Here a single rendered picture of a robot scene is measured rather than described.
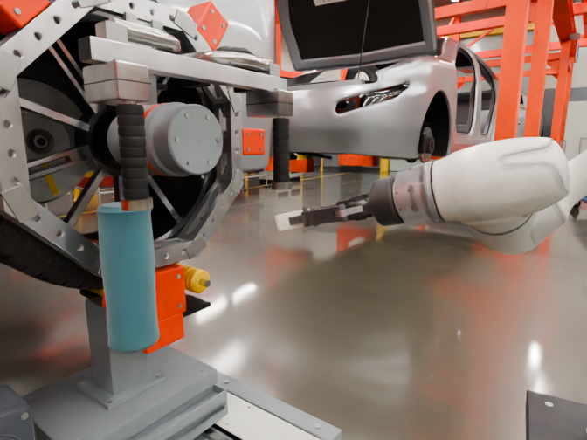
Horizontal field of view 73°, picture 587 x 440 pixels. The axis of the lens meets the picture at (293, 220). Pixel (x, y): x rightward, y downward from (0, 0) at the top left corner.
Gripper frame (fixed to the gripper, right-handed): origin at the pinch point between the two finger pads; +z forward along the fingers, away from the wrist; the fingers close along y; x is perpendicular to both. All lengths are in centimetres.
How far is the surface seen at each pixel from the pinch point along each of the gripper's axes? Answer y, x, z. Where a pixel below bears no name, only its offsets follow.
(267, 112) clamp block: -8.1, -22.0, 5.5
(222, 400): -13, 46, 45
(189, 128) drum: 7.8, -20.2, 12.0
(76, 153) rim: 14.3, -22.6, 37.8
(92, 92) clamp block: 25.5, -24.8, 11.3
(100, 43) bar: 25.9, -29.7, 6.3
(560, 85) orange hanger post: -963, -103, -81
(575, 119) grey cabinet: -1139, -32, -105
